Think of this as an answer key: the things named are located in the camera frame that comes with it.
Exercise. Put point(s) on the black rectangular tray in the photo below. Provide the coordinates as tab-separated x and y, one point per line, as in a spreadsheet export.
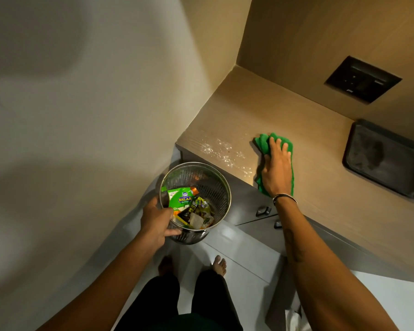
382	158

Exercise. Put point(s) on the person's left forearm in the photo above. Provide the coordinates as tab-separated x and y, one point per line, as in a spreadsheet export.
103	289

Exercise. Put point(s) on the white crumpled wrapper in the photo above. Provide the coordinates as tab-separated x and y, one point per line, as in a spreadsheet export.
196	220

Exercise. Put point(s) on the person's left hand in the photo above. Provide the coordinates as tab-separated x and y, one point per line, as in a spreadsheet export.
155	224

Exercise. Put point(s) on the white crumpled bag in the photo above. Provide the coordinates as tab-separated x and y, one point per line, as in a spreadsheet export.
294	320

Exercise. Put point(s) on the person's left thumb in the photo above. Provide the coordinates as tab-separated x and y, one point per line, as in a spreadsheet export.
173	232

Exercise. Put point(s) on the person's right middle finger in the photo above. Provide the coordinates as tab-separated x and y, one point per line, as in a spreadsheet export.
279	148

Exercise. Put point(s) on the green snack packet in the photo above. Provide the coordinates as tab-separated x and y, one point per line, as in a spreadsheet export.
181	200

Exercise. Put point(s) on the yellow black wrapper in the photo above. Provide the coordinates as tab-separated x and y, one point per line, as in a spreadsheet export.
201	206

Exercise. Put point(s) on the silver wrist bangle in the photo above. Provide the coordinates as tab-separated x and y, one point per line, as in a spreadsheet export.
284	195

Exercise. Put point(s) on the orange wrapper piece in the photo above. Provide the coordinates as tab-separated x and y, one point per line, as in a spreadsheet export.
194	190

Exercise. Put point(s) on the spilled white crumbs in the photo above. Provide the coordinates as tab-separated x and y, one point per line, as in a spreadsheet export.
224	151

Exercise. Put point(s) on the person's right foot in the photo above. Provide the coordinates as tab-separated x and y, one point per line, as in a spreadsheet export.
220	265

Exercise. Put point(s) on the black trousers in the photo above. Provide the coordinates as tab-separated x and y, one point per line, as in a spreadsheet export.
207	303

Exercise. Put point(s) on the green cleaning cloth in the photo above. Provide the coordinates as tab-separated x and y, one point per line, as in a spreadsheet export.
262	143

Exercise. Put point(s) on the perforated steel trash bin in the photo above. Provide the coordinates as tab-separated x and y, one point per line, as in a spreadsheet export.
215	189

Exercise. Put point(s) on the black wall switch plate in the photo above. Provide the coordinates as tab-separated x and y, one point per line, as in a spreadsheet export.
363	79

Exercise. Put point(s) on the person's right forearm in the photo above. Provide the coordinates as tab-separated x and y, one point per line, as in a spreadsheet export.
320	268

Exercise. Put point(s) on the person's right hand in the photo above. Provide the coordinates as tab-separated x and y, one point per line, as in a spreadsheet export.
278	172

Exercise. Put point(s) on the person's right little finger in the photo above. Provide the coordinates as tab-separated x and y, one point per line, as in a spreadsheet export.
290	159

